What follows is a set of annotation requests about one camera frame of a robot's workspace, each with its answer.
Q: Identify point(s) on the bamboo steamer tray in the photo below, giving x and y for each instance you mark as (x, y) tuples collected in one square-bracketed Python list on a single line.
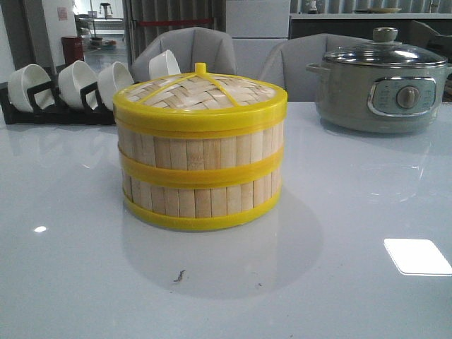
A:
[(198, 163), (202, 209)]

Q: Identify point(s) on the right grey chair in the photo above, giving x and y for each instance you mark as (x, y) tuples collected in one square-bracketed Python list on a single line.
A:
[(286, 63)]

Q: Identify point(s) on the woven bamboo steamer lid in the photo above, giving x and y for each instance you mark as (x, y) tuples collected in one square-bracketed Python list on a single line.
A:
[(200, 102)]

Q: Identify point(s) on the green electric cooking pot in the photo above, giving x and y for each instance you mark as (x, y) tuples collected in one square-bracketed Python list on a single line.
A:
[(379, 99)]

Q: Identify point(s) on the white bowl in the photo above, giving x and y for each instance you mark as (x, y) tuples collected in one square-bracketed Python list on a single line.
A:
[(162, 65), (72, 79), (111, 80), (20, 81)]

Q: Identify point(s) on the black dish rack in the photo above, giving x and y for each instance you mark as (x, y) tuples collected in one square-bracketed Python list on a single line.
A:
[(49, 107)]

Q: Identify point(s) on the grey chair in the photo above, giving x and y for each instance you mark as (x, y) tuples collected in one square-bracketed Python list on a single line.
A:
[(286, 63), (190, 46)]

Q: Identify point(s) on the white refrigerator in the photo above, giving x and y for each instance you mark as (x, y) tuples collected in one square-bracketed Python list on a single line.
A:
[(256, 27)]

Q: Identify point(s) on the red barrier belt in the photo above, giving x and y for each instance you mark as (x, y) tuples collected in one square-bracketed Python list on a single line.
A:
[(167, 23)]

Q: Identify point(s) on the left grey chair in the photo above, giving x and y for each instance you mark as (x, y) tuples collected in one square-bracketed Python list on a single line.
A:
[(190, 46)]

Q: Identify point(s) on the grey kitchen counter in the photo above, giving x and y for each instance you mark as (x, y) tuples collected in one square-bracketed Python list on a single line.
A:
[(362, 24)]

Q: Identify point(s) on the glass pot lid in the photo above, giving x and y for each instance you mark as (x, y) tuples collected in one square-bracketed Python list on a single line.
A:
[(385, 51)]

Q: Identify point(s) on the red trash bin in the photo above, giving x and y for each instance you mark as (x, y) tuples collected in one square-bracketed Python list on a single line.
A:
[(72, 49)]

